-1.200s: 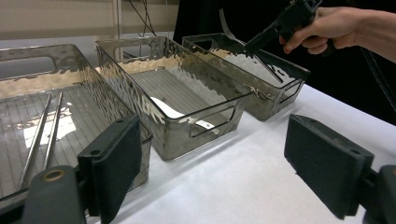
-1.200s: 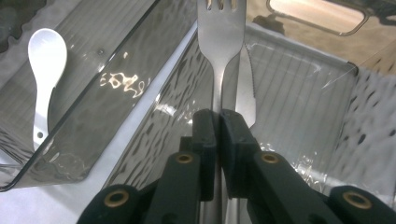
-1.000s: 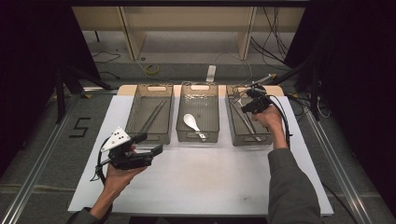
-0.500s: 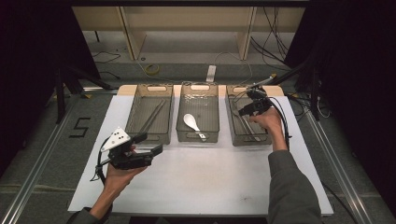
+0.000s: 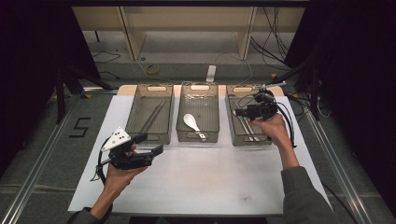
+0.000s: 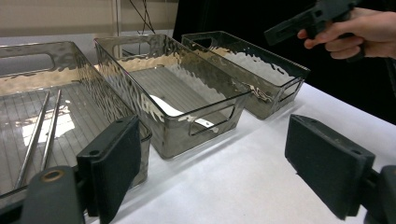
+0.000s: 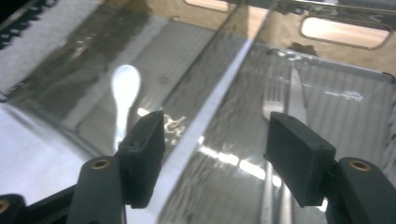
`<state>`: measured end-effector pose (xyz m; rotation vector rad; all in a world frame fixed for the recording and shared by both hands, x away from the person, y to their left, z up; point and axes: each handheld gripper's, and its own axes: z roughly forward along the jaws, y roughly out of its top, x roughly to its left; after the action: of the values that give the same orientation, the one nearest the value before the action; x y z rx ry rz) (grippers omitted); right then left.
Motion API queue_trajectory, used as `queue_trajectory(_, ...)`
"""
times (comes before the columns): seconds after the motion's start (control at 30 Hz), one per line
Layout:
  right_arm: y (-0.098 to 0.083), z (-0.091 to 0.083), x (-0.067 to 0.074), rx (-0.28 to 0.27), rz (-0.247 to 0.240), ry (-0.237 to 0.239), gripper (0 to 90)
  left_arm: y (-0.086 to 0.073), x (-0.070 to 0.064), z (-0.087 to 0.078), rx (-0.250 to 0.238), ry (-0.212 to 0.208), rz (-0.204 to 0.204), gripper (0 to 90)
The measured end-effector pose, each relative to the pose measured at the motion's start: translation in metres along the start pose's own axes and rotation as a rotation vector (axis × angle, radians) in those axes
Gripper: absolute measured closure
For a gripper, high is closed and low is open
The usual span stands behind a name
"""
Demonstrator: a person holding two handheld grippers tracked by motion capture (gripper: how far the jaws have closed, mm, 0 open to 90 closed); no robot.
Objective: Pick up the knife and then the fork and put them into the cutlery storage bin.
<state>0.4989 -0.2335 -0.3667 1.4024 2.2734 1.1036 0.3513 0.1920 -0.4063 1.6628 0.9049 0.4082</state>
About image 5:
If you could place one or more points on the white ceramic spoon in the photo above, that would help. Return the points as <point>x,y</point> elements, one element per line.
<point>189,119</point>

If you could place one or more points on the transparent grey plastic bin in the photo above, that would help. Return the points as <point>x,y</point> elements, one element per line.
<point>140,137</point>
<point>207,118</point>
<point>236,137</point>

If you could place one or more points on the person's left hand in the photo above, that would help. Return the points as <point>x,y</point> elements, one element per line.
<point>120,179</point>

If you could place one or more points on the person's right hand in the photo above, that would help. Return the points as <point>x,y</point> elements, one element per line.
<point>274,129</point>

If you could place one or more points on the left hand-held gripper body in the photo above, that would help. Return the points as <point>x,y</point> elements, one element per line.
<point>130,160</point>

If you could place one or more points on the black metal stand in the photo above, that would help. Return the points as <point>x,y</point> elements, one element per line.
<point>315,93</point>
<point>59,93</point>

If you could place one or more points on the black curtain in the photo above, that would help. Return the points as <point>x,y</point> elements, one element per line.
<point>358,62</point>
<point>25,62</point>

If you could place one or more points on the white table sheet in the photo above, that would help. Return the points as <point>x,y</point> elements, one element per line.
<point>199,186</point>

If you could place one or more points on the metal chopstick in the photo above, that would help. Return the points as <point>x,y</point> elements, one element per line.
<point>156,114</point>
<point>151,116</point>

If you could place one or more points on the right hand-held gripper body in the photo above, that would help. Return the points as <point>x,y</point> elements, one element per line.
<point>263,109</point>

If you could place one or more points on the yellow tape roll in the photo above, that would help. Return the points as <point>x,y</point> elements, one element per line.
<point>146,69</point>

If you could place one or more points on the aluminium floor rail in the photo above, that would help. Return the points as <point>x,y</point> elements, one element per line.
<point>34,177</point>
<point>339,168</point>

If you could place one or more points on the beige wooden shelf unit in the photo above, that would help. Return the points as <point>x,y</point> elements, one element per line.
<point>186,18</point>

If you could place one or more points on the white power strip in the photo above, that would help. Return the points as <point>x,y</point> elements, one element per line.
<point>211,73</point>

